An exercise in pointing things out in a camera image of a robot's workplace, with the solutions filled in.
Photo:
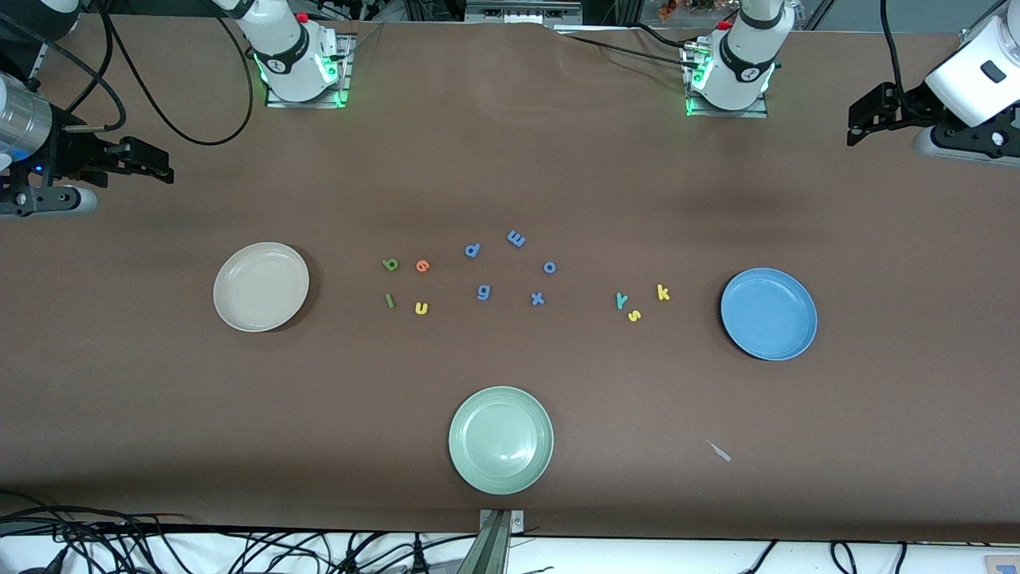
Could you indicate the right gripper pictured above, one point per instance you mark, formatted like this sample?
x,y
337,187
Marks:
x,y
70,155

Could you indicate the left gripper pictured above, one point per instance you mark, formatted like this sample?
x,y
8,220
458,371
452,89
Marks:
x,y
904,106

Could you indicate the beige brown plate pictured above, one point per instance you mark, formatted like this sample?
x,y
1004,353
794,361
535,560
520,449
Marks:
x,y
261,287

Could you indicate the blue plate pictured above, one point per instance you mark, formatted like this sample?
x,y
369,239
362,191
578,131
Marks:
x,y
769,313

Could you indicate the brown table cover sheet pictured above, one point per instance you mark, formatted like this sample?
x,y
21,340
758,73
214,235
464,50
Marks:
x,y
159,399

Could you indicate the small orange object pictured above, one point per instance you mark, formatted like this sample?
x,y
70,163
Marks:
x,y
668,9

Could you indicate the blue foam letter d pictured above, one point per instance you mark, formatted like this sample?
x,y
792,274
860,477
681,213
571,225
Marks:
x,y
472,250

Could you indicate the small grey tape scrap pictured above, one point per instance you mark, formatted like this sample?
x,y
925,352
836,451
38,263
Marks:
x,y
719,451

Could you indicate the blue foam letter m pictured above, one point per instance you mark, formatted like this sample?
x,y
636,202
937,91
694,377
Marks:
x,y
516,238

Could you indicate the tan box with blue label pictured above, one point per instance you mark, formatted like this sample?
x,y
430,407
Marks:
x,y
1002,564

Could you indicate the green plate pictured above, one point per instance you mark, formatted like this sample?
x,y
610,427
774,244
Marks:
x,y
501,440

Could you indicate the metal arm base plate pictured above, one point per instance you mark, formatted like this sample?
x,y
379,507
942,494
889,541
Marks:
x,y
757,112
279,101

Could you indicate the aluminium frame rail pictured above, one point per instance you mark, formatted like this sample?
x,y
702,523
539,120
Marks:
x,y
974,36
38,60

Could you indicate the grey metal frame piece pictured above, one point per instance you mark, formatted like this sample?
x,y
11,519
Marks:
x,y
522,12

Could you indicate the grey metal bracket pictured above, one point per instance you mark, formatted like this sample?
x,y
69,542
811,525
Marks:
x,y
500,542

